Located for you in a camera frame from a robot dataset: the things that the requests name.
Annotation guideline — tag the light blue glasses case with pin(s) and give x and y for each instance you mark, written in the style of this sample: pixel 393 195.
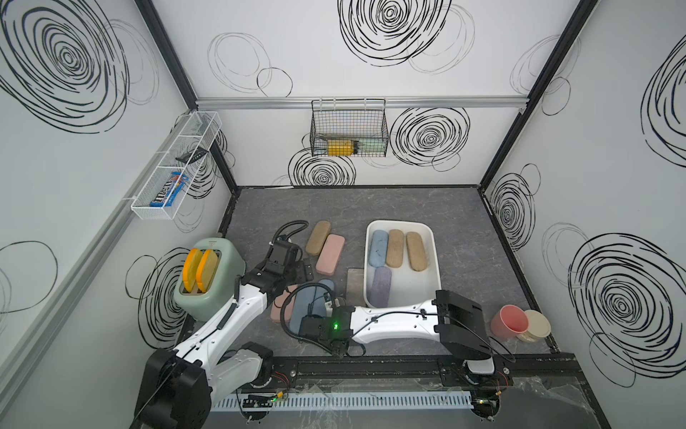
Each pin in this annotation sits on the light blue glasses case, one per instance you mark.
pixel 303 307
pixel 322 299
pixel 378 248

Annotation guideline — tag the left orange toast slice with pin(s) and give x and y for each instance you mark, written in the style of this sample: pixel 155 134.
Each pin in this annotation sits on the left orange toast slice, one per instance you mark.
pixel 190 270

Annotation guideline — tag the black remote on shelf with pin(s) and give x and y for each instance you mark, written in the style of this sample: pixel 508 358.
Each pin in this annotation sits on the black remote on shelf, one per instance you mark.
pixel 192 156

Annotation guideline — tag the white slotted cable duct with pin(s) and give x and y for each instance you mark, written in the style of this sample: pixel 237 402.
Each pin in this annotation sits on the white slotted cable duct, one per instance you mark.
pixel 390 400

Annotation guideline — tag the purple fabric glasses case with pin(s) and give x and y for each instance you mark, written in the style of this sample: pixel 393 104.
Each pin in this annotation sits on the purple fabric glasses case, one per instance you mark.
pixel 378 293

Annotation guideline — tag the yellow item in basket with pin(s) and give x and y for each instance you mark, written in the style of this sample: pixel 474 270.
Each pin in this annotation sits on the yellow item in basket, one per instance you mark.
pixel 341 148

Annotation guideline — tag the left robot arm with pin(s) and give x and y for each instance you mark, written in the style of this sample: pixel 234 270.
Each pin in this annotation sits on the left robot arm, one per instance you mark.
pixel 180 387

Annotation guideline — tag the pink glasses case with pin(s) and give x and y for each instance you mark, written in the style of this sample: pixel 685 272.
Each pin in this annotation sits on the pink glasses case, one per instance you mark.
pixel 328 259
pixel 278 308

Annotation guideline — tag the right orange toast slice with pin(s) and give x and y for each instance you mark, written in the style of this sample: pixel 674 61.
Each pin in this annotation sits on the right orange toast slice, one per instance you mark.
pixel 207 270

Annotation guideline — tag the green item in basket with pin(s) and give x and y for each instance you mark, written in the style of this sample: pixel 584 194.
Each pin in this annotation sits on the green item in basket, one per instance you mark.
pixel 372 147

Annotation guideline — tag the black wire wall basket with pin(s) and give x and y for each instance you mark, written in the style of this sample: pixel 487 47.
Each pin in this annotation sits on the black wire wall basket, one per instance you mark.
pixel 347 123

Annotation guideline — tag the white wire wall shelf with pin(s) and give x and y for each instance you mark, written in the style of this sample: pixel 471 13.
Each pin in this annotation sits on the white wire wall shelf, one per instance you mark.
pixel 192 130

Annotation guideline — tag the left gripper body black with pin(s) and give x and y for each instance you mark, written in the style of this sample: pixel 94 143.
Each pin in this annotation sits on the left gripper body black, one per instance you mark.
pixel 297 274

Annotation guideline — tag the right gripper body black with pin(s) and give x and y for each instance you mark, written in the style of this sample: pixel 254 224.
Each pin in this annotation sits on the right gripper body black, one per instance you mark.
pixel 330 344

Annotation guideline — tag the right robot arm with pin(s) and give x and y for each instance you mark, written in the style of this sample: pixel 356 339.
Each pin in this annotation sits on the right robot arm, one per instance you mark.
pixel 449 319

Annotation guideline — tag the pink plastic cup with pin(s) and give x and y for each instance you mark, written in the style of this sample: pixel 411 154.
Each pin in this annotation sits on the pink plastic cup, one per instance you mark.
pixel 509 322

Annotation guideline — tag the blue candy packet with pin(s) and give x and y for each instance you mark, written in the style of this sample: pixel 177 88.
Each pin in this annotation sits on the blue candy packet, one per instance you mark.
pixel 171 188

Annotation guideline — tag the aluminium wall rail left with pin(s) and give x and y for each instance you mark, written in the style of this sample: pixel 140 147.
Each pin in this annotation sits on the aluminium wall rail left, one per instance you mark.
pixel 21 363

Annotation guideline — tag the orange toast slice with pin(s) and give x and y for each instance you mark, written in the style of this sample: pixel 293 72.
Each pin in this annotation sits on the orange toast slice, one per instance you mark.
pixel 207 270
pixel 190 270

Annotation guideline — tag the tan fabric glasses case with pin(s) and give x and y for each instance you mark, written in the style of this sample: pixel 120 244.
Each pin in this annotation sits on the tan fabric glasses case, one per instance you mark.
pixel 317 238

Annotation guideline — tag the white plastic storage tray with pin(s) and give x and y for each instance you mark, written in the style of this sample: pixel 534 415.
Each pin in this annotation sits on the white plastic storage tray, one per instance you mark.
pixel 407 286

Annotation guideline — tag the aluminium wall rail back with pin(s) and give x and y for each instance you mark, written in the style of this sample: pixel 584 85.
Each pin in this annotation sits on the aluminium wall rail back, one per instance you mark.
pixel 302 103

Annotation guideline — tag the aluminium wall rail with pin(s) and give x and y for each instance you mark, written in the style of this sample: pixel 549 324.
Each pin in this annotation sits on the aluminium wall rail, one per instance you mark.
pixel 21 363
pixel 302 103

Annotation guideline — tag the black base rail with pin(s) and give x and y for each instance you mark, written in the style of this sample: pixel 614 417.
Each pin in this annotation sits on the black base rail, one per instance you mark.
pixel 452 371

